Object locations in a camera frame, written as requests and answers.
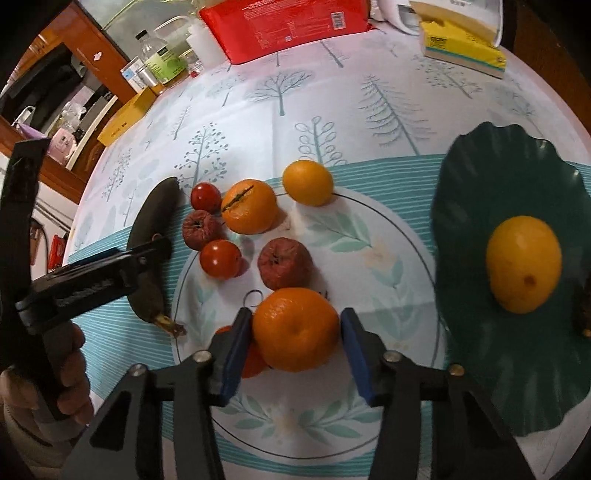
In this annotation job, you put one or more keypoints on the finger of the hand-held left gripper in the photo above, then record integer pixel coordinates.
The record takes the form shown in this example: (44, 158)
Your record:
(150, 254)
(92, 262)

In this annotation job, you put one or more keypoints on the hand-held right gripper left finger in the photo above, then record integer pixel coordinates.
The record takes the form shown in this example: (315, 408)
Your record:
(235, 355)

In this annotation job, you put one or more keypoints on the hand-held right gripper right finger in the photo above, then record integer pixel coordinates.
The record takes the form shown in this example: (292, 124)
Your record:
(354, 355)

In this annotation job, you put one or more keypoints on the red tomato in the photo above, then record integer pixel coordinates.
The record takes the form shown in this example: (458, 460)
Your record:
(206, 197)
(254, 364)
(220, 259)

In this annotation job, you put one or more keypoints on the dark overripe banana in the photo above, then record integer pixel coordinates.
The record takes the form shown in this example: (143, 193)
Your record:
(154, 207)

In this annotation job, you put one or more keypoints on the small wrinkled red apple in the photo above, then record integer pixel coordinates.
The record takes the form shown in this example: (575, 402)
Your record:
(201, 230)

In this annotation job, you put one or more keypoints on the large orange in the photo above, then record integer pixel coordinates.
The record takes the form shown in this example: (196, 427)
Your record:
(295, 327)

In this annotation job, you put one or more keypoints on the orange with dark slit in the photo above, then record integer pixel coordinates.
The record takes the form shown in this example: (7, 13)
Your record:
(251, 207)

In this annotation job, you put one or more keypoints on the dark green wavy plate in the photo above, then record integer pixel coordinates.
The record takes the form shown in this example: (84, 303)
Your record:
(508, 369)

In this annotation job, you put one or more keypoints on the small yellow citrus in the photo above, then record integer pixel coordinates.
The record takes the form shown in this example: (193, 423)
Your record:
(307, 182)

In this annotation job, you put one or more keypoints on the person's left forearm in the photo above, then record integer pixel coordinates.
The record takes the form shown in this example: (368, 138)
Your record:
(27, 443)

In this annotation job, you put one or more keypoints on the person's left hand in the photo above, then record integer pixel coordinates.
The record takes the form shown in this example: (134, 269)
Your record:
(74, 378)

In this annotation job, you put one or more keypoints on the red packet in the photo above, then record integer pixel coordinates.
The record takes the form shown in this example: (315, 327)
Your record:
(55, 251)

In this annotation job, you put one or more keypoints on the pink container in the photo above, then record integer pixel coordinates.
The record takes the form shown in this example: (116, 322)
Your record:
(60, 143)

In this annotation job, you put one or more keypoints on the flat yellow box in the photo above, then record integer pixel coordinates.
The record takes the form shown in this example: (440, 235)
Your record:
(127, 117)

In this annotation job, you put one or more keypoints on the purple bag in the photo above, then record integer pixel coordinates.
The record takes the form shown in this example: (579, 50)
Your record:
(32, 131)

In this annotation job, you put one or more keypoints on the small white blue box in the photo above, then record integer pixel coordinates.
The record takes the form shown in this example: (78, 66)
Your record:
(134, 74)

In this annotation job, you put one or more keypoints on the black range hood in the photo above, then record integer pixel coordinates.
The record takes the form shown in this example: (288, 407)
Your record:
(46, 78)

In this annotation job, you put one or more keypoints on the large yellow citrus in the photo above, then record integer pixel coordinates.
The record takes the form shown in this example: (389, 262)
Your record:
(524, 265)

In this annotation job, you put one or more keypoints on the clear bottle with green label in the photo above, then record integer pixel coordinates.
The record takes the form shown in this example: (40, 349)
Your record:
(164, 62)

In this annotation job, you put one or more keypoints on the small glass jar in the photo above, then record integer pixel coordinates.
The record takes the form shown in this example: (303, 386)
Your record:
(194, 64)

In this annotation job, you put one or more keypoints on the white squeeze bottle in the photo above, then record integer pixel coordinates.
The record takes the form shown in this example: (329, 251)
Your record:
(207, 46)

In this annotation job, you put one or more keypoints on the red tissue package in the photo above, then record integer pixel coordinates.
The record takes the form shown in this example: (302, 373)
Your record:
(281, 27)

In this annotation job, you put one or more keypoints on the yellow tissue box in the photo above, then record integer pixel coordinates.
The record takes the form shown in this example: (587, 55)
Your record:
(461, 50)

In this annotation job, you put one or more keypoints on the white storage container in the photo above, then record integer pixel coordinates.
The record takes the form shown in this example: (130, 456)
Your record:
(397, 14)

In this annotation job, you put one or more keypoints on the brown wooden panel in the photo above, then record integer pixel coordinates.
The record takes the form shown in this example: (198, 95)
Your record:
(545, 46)

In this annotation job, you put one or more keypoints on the wooden kitchen door frame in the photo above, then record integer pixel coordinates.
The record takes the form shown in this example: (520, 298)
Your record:
(106, 41)

